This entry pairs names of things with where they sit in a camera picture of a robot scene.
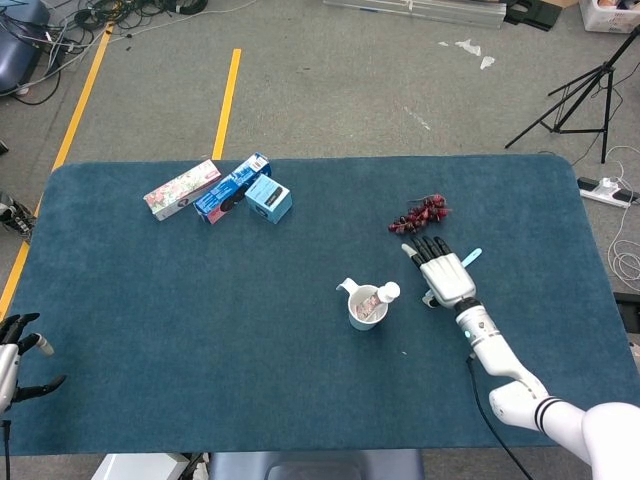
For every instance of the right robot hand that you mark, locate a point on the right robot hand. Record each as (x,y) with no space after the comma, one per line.
(447,277)

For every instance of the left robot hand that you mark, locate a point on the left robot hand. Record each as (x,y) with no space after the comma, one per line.
(7,367)

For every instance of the light blue toothbrush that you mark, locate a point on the light blue toothbrush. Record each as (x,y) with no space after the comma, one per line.
(473,256)

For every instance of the white toothpaste tube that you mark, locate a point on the white toothpaste tube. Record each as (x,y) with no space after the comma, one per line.
(389,292)

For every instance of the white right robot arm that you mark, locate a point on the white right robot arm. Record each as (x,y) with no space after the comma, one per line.
(487,345)

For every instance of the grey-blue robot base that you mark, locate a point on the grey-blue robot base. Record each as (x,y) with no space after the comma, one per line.
(310,465)

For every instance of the blue toothpaste box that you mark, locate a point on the blue toothpaste box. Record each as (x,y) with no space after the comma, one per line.
(220,192)

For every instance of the floral pink white box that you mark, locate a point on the floral pink white box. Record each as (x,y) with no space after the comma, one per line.
(182,190)

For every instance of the red grape bunch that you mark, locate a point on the red grape bunch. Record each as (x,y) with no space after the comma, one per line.
(420,216)

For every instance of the person in track trousers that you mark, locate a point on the person in track trousers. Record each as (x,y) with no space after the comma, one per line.
(17,217)

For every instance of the white base box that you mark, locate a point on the white base box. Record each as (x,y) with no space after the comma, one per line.
(135,467)

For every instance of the white power strip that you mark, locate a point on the white power strip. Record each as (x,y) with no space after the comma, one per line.
(600,192)

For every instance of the light blue cube box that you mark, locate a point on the light blue cube box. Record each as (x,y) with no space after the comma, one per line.
(267,200)

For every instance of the blue table mat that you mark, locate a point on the blue table mat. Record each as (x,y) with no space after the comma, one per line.
(200,325)

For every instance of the small white paper scrap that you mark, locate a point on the small white paper scrap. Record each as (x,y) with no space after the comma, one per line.
(487,62)

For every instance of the large white paper scrap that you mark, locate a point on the large white paper scrap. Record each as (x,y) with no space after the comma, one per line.
(469,47)

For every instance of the black tripod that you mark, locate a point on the black tripod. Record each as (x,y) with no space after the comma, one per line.
(606,70)

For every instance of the long yellow floor tape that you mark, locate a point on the long yellow floor tape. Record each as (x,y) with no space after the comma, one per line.
(75,115)

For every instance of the short yellow floor tape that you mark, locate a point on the short yellow floor tape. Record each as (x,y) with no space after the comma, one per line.
(227,100)

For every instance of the white storage box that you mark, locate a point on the white storage box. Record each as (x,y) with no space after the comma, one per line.
(600,17)

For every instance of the dark blue padded chair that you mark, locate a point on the dark blue padded chair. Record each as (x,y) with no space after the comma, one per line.
(15,60)

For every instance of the aluminium rail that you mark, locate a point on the aluminium rail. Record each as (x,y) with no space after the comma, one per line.
(450,12)

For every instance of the black metal bracket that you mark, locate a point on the black metal bracket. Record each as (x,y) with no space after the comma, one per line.
(532,15)

